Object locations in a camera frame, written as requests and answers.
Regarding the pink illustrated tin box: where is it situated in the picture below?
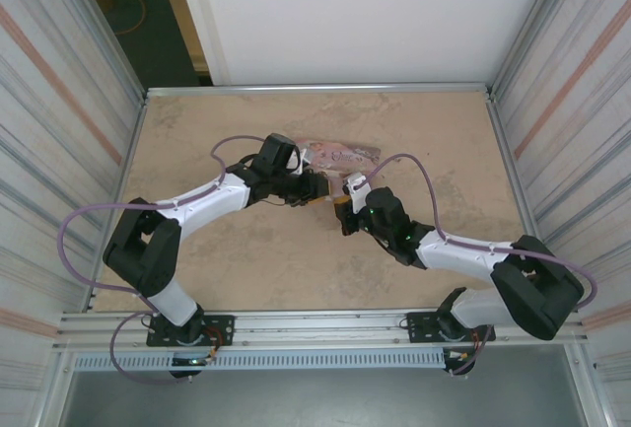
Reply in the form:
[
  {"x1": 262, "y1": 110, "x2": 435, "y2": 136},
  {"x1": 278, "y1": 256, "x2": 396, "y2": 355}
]
[{"x1": 294, "y1": 136, "x2": 383, "y2": 201}]

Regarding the small controller board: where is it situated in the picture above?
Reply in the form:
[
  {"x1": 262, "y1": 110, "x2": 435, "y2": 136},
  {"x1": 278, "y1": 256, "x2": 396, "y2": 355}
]
[
  {"x1": 444, "y1": 348, "x2": 477, "y2": 365},
  {"x1": 171, "y1": 354, "x2": 219, "y2": 369}
]

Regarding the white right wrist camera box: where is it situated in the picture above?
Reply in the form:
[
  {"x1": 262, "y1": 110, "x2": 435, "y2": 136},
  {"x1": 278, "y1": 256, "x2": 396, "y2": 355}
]
[{"x1": 342, "y1": 173, "x2": 369, "y2": 201}]

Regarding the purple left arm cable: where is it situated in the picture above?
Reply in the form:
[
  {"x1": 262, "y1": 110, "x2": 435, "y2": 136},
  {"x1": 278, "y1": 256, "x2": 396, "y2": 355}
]
[{"x1": 57, "y1": 134, "x2": 270, "y2": 386}]

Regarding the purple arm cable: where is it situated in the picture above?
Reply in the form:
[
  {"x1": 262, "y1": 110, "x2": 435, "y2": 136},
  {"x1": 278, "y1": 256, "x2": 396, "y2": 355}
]
[
  {"x1": 356, "y1": 152, "x2": 599, "y2": 378},
  {"x1": 57, "y1": 134, "x2": 270, "y2": 386}
]

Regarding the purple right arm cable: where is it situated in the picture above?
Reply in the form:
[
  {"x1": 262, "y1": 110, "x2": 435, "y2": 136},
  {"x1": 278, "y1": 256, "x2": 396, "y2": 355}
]
[{"x1": 356, "y1": 152, "x2": 599, "y2": 378}]

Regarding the aluminium table edge rail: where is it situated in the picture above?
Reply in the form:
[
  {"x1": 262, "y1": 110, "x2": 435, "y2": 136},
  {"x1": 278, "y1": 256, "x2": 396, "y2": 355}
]
[{"x1": 144, "y1": 82, "x2": 495, "y2": 100}]

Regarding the long aluminium mounting rail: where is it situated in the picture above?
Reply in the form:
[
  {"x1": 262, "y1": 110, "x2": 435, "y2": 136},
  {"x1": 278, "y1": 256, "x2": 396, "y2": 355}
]
[{"x1": 52, "y1": 304, "x2": 591, "y2": 354}]

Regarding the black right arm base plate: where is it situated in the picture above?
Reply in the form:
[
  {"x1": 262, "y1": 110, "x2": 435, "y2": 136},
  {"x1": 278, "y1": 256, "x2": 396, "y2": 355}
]
[{"x1": 405, "y1": 310, "x2": 496, "y2": 345}]

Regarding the grey slotted cable duct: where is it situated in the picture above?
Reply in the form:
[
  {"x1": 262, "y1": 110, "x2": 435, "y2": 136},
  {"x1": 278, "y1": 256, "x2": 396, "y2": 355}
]
[{"x1": 72, "y1": 349, "x2": 448, "y2": 372}]

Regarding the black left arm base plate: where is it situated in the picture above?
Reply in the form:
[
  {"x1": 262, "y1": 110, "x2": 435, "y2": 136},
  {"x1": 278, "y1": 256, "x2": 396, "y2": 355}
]
[{"x1": 146, "y1": 314, "x2": 236, "y2": 348}]

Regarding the wooden door frame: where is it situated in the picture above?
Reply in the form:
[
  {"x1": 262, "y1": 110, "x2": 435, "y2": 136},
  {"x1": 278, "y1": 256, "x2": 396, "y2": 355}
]
[{"x1": 151, "y1": 0, "x2": 214, "y2": 74}]

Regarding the orange floor cable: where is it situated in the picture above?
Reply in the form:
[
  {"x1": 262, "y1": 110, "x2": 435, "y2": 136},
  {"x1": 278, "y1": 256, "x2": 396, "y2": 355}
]
[{"x1": 114, "y1": 0, "x2": 150, "y2": 36}]

